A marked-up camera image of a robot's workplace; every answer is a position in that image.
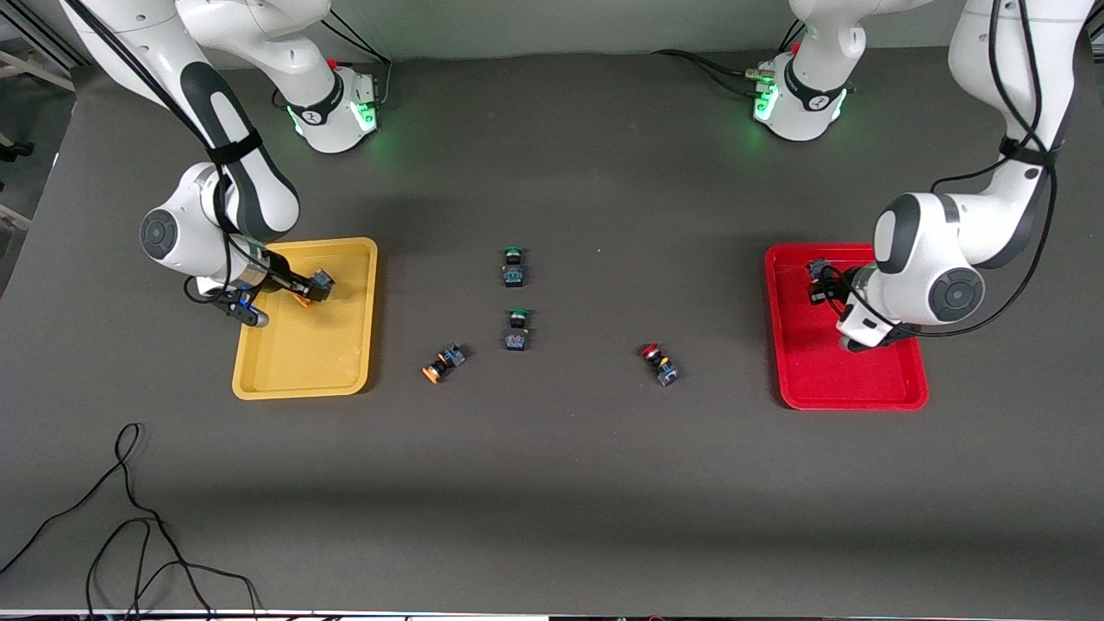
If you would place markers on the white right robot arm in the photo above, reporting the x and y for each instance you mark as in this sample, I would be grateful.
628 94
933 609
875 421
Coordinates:
233 155

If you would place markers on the green push button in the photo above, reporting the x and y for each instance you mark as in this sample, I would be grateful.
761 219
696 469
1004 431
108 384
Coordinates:
517 332
514 269

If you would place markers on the yellow push button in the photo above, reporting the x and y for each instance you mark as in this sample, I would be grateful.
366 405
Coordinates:
445 362
321 278

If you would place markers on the yellow plastic tray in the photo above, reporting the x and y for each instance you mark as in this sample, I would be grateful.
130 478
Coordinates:
310 345

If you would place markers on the red plastic tray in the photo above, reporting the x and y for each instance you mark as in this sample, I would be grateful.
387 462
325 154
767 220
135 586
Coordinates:
819 371

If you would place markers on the red push button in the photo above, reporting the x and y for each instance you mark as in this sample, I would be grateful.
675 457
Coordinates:
661 366
818 268

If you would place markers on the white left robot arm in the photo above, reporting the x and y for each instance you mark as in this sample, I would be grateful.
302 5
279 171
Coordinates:
931 259

